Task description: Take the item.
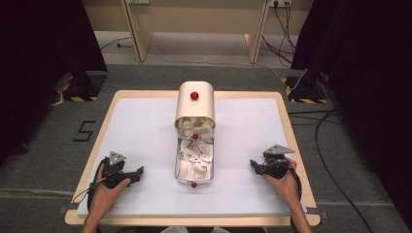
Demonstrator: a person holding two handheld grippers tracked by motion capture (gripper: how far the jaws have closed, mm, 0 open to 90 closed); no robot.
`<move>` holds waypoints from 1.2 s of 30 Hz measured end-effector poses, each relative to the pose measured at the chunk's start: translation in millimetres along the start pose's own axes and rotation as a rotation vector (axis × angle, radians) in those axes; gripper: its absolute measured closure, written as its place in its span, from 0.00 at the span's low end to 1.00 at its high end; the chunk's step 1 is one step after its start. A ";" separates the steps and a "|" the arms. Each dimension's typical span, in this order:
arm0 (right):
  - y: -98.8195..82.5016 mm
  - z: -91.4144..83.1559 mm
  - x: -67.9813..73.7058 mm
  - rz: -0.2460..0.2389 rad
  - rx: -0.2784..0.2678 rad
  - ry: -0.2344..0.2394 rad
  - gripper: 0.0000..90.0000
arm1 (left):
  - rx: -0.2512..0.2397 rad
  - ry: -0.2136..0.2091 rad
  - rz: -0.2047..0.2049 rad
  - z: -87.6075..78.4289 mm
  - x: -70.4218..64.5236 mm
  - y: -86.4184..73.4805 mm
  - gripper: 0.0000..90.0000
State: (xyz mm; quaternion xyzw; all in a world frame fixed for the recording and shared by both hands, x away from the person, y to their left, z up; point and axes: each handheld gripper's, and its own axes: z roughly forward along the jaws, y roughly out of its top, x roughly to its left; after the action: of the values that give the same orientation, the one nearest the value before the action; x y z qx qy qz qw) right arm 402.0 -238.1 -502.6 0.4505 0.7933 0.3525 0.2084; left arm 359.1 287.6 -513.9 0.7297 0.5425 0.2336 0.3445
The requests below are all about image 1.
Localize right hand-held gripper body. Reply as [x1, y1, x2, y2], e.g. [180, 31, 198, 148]
[260, 144, 296, 180]

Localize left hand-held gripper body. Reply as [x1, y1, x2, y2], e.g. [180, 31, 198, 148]
[101, 150, 132, 189]

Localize person's right hand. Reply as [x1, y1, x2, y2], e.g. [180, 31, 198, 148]
[261, 156, 303, 207]

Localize person's left hand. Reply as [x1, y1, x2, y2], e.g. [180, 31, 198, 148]
[88, 163, 132, 216]

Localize white table mat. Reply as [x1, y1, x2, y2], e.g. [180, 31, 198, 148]
[76, 97, 309, 217]

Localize wooden table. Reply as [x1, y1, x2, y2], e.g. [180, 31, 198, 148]
[64, 89, 322, 227]

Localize tray of white packets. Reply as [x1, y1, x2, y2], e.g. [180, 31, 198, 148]
[174, 135, 216, 189]

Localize pile of white packets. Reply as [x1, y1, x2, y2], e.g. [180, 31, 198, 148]
[176, 117, 214, 181]

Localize small drawer with red knob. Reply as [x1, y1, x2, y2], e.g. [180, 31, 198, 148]
[175, 116, 216, 142]

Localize stand base with hazard tape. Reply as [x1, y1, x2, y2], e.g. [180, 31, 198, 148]
[281, 73, 328, 105]
[52, 71, 109, 103]

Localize cream drawer cabinet red knob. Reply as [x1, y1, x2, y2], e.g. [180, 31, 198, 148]
[174, 81, 217, 130]

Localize black curtain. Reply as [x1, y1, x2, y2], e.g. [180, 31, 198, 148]
[0, 0, 109, 167]
[290, 0, 412, 224]

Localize beige wooden desk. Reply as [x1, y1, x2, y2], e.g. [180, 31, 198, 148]
[120, 0, 272, 65]

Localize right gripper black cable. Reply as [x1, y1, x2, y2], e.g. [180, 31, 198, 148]
[284, 160, 304, 203]

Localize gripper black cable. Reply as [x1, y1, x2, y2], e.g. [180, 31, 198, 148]
[71, 157, 111, 212]
[284, 160, 304, 203]

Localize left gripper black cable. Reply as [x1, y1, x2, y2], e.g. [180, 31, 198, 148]
[71, 157, 111, 212]

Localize long black floor cable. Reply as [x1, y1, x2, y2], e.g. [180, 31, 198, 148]
[287, 109, 375, 233]

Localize bundle of black wall cables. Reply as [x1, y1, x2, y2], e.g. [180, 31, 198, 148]
[261, 0, 297, 67]

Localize thin black floor cable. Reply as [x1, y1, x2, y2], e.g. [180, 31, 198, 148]
[99, 36, 134, 51]

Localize white wall socket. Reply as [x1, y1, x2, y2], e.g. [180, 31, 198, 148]
[269, 0, 293, 8]

